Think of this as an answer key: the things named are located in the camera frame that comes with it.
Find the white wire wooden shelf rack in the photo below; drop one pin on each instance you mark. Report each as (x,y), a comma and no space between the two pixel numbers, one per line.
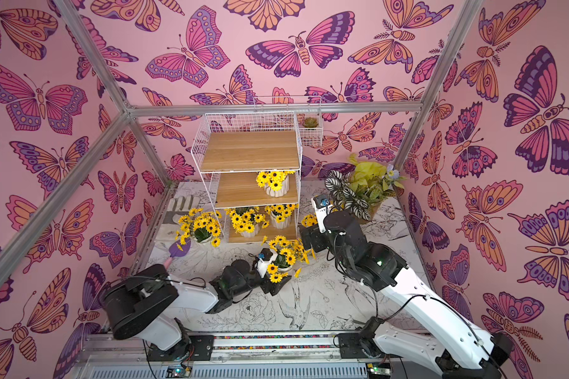
(230,149)

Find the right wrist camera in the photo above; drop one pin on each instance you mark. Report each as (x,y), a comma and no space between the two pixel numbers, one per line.
(322,207)

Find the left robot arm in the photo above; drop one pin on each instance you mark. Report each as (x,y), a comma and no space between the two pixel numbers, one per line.
(138,307)

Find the purple pink garden trowel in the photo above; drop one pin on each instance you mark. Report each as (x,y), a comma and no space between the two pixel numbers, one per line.
(176,250)

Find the sunflower pot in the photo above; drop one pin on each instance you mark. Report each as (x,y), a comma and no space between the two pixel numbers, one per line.
(309,220)
(247,221)
(200,226)
(289,253)
(281,215)
(275,183)

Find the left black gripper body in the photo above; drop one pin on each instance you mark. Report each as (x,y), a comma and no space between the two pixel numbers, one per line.
(265,284)

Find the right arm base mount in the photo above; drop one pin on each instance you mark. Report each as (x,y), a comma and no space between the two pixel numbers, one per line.
(362,342)

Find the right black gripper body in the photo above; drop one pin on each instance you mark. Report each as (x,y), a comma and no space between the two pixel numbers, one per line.
(310,236)

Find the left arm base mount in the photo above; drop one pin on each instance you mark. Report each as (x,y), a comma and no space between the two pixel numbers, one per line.
(195,348)

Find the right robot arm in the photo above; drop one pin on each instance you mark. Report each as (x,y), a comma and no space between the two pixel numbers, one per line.
(453,347)

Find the grey white gardening glove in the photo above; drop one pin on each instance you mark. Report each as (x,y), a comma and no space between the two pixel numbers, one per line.
(176,208)

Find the green striped leafy potted plant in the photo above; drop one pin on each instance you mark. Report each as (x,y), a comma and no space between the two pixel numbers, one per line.
(362,191)

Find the small succulent in wire basket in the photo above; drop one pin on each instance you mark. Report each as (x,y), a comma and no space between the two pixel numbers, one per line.
(310,123)

